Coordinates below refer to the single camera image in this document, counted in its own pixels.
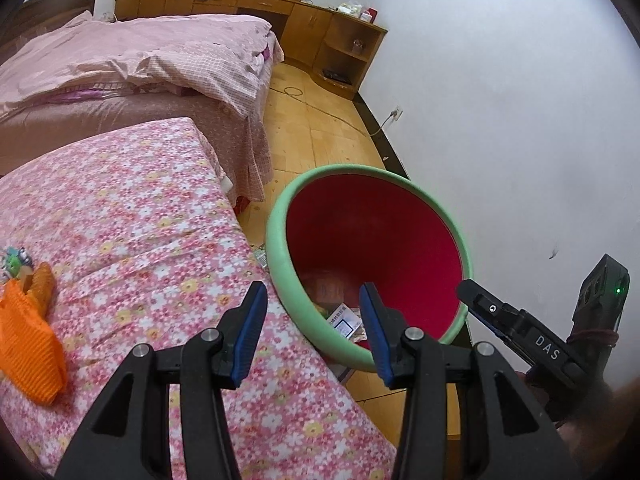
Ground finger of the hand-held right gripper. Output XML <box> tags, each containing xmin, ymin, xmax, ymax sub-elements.
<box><xmin>456</xmin><ymin>279</ymin><xmax>528</xmax><ymax>348</ymax></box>

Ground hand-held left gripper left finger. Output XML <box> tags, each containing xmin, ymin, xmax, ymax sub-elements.
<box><xmin>54</xmin><ymin>280</ymin><xmax>269</xmax><ymax>480</ymax></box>

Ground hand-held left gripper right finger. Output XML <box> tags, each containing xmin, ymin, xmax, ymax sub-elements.
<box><xmin>359</xmin><ymin>281</ymin><xmax>563</xmax><ymax>480</ymax></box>

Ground brown cardboard box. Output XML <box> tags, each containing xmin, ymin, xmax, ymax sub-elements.
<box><xmin>302</xmin><ymin>269</ymin><xmax>365</xmax><ymax>342</ymax></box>

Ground red bucket with green rim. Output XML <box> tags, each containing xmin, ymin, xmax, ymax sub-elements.
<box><xmin>265</xmin><ymin>164</ymin><xmax>473</xmax><ymax>373</ymax></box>

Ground orange foam net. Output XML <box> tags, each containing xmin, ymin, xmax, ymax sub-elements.
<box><xmin>0</xmin><ymin>280</ymin><xmax>68</xmax><ymax>406</ymax></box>

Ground green snack packet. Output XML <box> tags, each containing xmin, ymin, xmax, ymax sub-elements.
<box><xmin>0</xmin><ymin>247</ymin><xmax>33</xmax><ymax>281</ymax></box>

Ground person's right hand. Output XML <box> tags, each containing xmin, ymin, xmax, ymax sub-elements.
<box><xmin>515</xmin><ymin>367</ymin><xmax>636</xmax><ymax>480</ymax></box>

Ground pink checked duvet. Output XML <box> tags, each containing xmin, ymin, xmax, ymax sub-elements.
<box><xmin>0</xmin><ymin>10</ymin><xmax>285</xmax><ymax>126</ymax></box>

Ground long wooden cabinet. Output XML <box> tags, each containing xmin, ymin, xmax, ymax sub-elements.
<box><xmin>114</xmin><ymin>0</ymin><xmax>388</xmax><ymax>101</ymax></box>

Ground dark wooden bed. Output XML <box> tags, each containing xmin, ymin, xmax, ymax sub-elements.
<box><xmin>0</xmin><ymin>0</ymin><xmax>285</xmax><ymax>206</ymax></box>

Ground long floor cable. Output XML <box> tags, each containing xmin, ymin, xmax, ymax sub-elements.
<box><xmin>285</xmin><ymin>87</ymin><xmax>401</xmax><ymax>136</ymax></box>

